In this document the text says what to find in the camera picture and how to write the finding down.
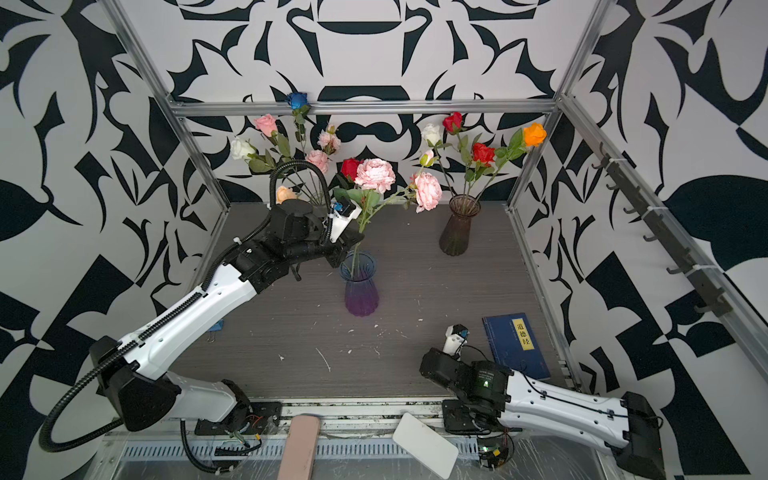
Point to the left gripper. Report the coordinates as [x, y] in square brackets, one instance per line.
[338, 247]

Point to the white rose flower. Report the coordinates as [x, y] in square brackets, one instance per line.
[433, 154]
[257, 162]

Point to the large pink peony flower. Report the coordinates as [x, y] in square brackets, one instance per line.
[319, 159]

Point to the blue purple glass vase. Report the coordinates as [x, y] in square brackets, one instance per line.
[361, 295]

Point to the pink rose flower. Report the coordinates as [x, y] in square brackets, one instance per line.
[267, 125]

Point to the blue rose flower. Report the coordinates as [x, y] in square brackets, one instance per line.
[300, 107]

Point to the maroon glass vase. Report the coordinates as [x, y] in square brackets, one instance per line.
[454, 240]

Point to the clear glass vase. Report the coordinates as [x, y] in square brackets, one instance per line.
[312, 192]

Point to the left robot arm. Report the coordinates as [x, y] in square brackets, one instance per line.
[134, 371]

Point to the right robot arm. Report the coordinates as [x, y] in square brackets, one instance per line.
[626, 428]

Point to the blue book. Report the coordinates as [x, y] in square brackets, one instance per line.
[513, 344]

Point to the small pink flower sprig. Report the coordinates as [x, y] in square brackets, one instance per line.
[329, 141]

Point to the blue binder clip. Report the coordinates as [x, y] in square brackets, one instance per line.
[213, 330]

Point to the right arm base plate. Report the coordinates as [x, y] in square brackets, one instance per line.
[458, 419]

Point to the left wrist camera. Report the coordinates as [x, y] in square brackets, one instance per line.
[343, 212]

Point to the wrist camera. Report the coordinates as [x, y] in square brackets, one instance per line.
[455, 338]
[343, 212]

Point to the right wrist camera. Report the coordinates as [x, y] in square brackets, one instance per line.
[455, 338]

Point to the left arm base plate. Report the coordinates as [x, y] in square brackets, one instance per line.
[261, 417]

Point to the wall hook rail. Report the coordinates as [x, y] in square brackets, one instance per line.
[688, 260]

